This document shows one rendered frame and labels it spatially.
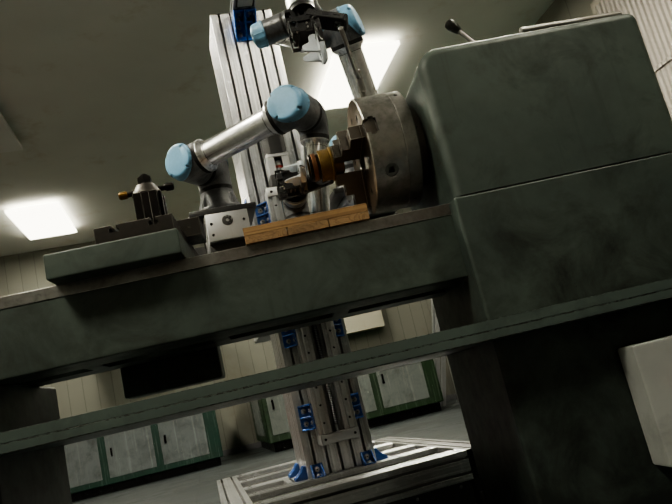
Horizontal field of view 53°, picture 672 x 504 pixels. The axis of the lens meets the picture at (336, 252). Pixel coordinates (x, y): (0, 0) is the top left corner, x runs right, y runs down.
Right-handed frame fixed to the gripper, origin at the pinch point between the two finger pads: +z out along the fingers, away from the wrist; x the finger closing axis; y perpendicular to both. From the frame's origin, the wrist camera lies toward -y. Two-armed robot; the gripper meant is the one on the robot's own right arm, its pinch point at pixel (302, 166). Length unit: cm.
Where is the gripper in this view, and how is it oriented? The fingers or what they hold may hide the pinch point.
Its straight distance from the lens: 179.3
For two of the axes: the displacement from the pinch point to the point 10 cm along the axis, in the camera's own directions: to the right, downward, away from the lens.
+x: -2.3, -9.5, 2.0
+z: 0.6, -2.2, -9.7
